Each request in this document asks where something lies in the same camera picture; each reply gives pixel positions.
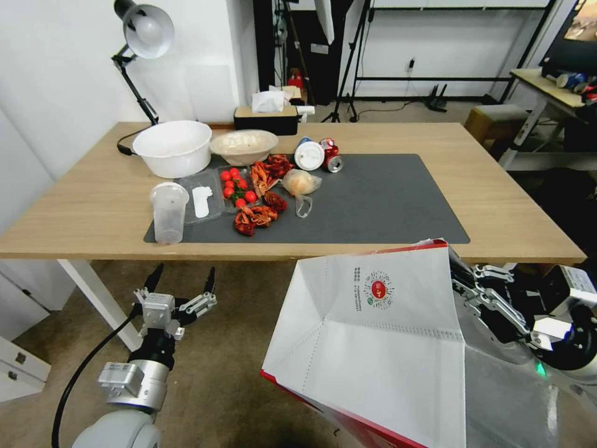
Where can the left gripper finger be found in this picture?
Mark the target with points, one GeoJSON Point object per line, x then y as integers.
{"type": "Point", "coordinates": [210, 287]}
{"type": "Point", "coordinates": [153, 282]}

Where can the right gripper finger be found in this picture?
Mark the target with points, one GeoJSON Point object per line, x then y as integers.
{"type": "Point", "coordinates": [499, 303]}
{"type": "Point", "coordinates": [492, 273]}

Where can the red white food delivery bag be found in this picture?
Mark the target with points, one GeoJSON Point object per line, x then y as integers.
{"type": "Point", "coordinates": [373, 354]}

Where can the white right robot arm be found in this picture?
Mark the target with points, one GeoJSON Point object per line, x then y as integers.
{"type": "Point", "coordinates": [583, 326]}

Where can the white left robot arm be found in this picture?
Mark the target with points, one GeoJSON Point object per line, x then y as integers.
{"type": "Point", "coordinates": [126, 429]}

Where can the clear bag with bun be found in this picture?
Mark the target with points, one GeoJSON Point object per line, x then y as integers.
{"type": "Point", "coordinates": [301, 184]}

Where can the clear plastic cup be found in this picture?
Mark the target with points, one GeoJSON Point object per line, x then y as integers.
{"type": "Point", "coordinates": [169, 214]}

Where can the red crayfish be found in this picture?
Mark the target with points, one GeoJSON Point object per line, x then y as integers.
{"type": "Point", "coordinates": [261, 179]}
{"type": "Point", "coordinates": [252, 219]}
{"type": "Point", "coordinates": [280, 165]}
{"type": "Point", "coordinates": [276, 201]}

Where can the clear plastic container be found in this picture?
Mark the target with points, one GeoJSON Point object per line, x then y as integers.
{"type": "Point", "coordinates": [189, 205]}

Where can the wooden table with white legs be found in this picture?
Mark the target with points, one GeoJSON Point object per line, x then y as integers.
{"type": "Point", "coordinates": [489, 186]}

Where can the clear tray of cherry tomatoes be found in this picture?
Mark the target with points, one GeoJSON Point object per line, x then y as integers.
{"type": "Point", "coordinates": [235, 189]}

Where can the white robot torso shell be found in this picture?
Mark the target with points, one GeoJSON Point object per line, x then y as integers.
{"type": "Point", "coordinates": [578, 415]}

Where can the large white plastic bowl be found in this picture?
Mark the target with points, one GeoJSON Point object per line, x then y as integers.
{"type": "Point", "coordinates": [172, 147]}

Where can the dark grey desk mat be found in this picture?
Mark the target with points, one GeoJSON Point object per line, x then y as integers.
{"type": "Point", "coordinates": [373, 205]}

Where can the white drawer cabinet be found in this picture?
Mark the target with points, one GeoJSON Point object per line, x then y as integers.
{"type": "Point", "coordinates": [18, 336]}

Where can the beige paper bowl with lid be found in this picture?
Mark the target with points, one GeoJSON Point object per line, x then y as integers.
{"type": "Point", "coordinates": [243, 144]}

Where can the beige cushioned stool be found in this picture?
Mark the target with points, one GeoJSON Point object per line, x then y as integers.
{"type": "Point", "coordinates": [496, 121]}

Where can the white paper cup with lid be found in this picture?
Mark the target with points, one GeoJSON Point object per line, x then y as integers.
{"type": "Point", "coordinates": [309, 155]}

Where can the black tissue box wooden lid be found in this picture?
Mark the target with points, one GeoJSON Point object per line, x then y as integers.
{"type": "Point", "coordinates": [266, 122]}

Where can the crushed red soda can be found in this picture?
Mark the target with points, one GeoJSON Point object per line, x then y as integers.
{"type": "Point", "coordinates": [332, 156]}

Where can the black wifi router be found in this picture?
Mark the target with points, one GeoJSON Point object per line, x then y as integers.
{"type": "Point", "coordinates": [437, 98]}

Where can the wooden side table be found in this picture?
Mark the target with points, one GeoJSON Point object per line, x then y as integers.
{"type": "Point", "coordinates": [536, 88]}

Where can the blue drink bottle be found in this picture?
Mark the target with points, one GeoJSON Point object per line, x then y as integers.
{"type": "Point", "coordinates": [566, 80]}

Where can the dark monitor screen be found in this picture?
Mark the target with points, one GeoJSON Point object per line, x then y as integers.
{"type": "Point", "coordinates": [576, 42]}

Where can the black tripod stand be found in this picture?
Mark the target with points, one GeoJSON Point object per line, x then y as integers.
{"type": "Point", "coordinates": [352, 60]}

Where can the black desk lamp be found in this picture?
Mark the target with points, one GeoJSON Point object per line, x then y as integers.
{"type": "Point", "coordinates": [147, 28]}

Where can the white softbox diffuser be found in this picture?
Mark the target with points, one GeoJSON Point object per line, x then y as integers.
{"type": "Point", "coordinates": [326, 18]}

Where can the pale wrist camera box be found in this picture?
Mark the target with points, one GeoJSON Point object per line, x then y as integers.
{"type": "Point", "coordinates": [550, 332]}
{"type": "Point", "coordinates": [158, 310]}

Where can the black metal frame rack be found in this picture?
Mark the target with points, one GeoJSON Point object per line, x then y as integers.
{"type": "Point", "coordinates": [420, 79]}

